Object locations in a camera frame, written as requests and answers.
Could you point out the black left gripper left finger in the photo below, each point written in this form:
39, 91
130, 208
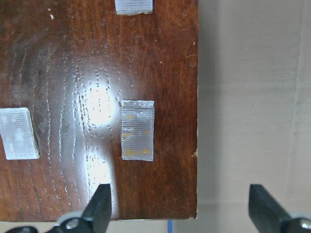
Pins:
94, 219

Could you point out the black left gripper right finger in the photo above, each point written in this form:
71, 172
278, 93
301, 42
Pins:
269, 216

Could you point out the brown wooden drawer cabinet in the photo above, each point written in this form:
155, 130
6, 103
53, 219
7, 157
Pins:
71, 62

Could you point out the clear tape patch left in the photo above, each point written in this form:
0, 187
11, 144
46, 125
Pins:
17, 134

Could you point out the clear tape patch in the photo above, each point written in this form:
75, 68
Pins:
17, 134
133, 7
137, 129

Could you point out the clear tape patch centre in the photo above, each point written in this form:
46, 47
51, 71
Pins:
137, 129

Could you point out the clear tape patch top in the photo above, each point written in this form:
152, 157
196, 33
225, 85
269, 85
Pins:
133, 7

